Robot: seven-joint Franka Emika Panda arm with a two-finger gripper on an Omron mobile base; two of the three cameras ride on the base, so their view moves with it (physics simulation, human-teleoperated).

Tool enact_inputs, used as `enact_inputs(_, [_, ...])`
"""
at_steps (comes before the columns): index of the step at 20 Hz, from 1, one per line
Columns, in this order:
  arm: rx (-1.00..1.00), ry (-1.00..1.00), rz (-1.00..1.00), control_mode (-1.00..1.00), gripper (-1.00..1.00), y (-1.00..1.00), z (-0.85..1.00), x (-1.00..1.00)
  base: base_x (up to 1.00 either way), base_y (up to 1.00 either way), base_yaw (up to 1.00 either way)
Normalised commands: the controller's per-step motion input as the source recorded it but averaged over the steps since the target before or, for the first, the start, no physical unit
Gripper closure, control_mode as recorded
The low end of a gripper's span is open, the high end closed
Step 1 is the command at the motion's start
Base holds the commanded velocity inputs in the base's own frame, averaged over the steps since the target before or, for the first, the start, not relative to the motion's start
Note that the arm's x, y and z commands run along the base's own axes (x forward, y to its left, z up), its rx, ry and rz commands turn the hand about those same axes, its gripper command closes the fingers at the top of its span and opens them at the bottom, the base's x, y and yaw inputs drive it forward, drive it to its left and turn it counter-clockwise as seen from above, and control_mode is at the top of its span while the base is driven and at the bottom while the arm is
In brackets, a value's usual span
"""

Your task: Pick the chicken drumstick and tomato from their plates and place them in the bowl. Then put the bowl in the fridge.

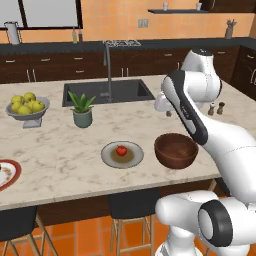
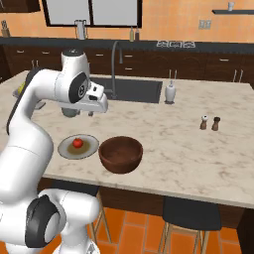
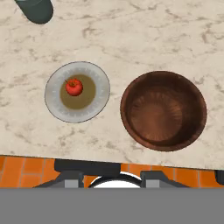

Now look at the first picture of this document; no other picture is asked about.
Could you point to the grey plate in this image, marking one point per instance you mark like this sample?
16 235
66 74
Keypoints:
130 159

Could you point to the brown wooden bowl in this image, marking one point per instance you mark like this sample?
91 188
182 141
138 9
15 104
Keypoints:
176 151

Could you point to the grey footed fruit bowl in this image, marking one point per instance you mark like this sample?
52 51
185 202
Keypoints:
31 117

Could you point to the dark brown bottle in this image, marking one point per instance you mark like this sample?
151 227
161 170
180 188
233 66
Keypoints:
80 36

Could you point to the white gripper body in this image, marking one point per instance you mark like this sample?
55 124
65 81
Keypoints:
162 103

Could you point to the yellow green apple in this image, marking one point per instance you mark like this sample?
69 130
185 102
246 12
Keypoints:
15 106
38 106
24 110
29 96
16 99

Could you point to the grey pot with tools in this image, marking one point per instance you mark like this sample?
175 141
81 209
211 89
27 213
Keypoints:
229 30

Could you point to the white cup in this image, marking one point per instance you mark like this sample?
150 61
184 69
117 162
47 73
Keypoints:
165 6
199 6

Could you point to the dark wall shelf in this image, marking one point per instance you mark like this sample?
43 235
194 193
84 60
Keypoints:
178 11

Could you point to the green plant in grey pot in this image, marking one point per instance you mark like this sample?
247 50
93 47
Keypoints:
82 110

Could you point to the black seat wooden stool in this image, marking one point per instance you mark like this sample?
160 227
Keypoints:
16 223
133 203

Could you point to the brown pepper shaker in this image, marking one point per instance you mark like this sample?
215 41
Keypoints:
220 108

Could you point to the dark sink basin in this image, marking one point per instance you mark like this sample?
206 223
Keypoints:
123 91

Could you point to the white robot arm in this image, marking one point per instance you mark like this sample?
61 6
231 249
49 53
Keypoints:
230 143

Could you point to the brown salt shaker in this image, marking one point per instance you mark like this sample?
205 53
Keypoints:
211 109

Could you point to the dark brown side cupboards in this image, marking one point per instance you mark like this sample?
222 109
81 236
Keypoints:
245 71

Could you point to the pale green bottle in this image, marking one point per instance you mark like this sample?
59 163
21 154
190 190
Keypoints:
74 36

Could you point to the black framed window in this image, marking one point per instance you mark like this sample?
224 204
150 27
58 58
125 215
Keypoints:
50 13

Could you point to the red tomato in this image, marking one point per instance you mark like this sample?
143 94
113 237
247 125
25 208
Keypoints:
121 150

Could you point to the grey metal tap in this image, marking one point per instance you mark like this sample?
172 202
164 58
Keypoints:
108 66

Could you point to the dark brown base cupboards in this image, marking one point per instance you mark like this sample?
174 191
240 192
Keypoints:
66 65

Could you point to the red rimmed white plate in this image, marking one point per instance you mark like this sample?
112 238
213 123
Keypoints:
11 173

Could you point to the grey wall socket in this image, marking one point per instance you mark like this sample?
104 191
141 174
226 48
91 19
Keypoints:
143 23

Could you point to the dark brown wall cupboard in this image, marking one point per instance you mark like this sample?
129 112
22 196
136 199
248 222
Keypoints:
233 5

